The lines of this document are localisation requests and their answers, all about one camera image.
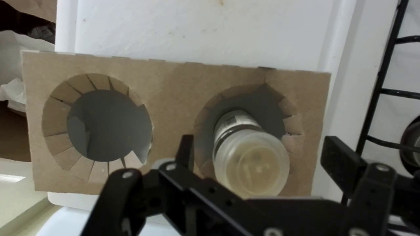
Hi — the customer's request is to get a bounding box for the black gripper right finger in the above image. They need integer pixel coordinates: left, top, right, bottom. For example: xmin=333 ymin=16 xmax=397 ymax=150
xmin=320 ymin=137 xmax=367 ymax=197

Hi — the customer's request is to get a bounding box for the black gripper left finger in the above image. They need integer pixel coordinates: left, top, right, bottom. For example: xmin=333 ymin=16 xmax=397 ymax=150
xmin=175 ymin=135 xmax=194 ymax=171

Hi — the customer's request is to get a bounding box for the small clear white-capped bottle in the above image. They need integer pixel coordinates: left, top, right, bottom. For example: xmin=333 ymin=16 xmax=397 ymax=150
xmin=212 ymin=110 xmax=290 ymax=198

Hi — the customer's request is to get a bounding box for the brown cardboard box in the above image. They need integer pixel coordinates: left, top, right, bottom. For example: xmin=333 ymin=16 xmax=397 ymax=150
xmin=22 ymin=53 xmax=329 ymax=197

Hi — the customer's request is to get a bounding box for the white cutting board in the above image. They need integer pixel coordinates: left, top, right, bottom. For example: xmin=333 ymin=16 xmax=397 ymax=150
xmin=46 ymin=0 xmax=364 ymax=211

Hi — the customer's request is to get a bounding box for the black stove grate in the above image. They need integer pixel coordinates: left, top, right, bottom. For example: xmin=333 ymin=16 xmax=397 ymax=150
xmin=355 ymin=0 xmax=420 ymax=176

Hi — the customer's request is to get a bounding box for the brown paper bag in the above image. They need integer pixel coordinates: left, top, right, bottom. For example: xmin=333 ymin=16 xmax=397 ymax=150
xmin=0 ymin=0 xmax=56 ymax=161

